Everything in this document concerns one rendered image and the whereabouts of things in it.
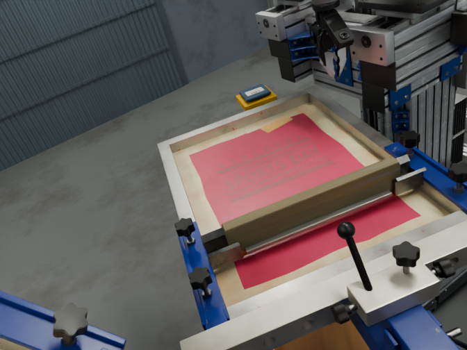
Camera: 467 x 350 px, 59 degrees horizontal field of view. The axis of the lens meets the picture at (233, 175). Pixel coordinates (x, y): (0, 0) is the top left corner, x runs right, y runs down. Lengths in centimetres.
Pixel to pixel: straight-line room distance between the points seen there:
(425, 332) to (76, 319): 48
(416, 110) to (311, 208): 94
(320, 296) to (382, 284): 11
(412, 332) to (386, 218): 34
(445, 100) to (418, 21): 64
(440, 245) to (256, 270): 36
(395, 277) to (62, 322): 48
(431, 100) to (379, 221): 92
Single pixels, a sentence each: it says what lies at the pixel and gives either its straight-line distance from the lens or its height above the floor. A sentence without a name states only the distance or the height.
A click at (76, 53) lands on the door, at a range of 428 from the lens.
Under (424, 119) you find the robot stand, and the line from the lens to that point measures 181.
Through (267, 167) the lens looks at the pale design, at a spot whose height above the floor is 96.
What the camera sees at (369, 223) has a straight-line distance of 95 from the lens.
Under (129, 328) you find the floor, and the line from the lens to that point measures 224.
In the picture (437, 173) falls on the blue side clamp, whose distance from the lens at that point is 101.
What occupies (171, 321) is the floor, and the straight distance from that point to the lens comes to 216.
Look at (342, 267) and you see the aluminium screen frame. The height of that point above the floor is 99.
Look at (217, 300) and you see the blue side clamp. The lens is 81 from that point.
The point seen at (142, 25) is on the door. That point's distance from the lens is 441.
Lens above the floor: 161
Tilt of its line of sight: 34 degrees down
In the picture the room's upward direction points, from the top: 17 degrees counter-clockwise
